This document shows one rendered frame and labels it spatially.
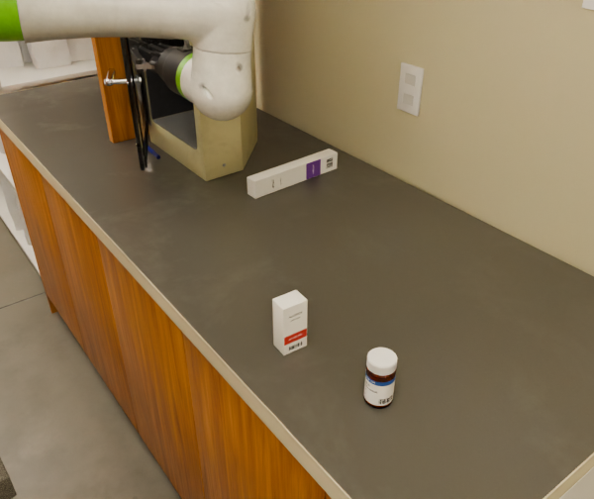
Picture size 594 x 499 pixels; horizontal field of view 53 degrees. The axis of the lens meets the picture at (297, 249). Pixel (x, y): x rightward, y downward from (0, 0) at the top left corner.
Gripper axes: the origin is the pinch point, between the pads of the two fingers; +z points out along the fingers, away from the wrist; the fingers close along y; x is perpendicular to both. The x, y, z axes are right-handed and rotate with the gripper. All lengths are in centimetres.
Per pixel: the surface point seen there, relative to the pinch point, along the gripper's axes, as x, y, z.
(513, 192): 26, -54, -62
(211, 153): 26.9, -13.4, -3.8
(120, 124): 28.8, -5.2, 33.2
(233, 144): 26.0, -19.8, -3.8
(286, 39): 10, -54, 21
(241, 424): 52, 16, -61
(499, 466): 34, 0, -101
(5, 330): 128, 34, 96
